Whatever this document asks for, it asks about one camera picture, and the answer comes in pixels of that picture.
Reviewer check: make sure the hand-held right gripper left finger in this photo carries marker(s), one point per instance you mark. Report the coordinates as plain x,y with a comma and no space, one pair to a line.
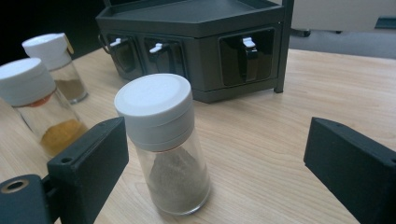
90,161

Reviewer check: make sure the orange powder spice jar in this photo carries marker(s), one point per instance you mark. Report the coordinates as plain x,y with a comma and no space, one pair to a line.
26,82

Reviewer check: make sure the dark grey spice rack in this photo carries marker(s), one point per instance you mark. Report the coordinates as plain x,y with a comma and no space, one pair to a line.
199,21

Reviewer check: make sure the dark condiment drawer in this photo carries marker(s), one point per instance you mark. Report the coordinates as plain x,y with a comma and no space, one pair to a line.
246,57
165,60
124,56

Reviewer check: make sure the brown powder spice jar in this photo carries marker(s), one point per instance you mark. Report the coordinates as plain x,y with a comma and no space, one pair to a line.
48,49

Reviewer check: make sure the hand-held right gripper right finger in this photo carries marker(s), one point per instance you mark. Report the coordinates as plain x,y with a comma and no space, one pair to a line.
355,168

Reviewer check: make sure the grey powder spice jar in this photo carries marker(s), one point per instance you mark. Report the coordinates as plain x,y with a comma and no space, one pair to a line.
158,115

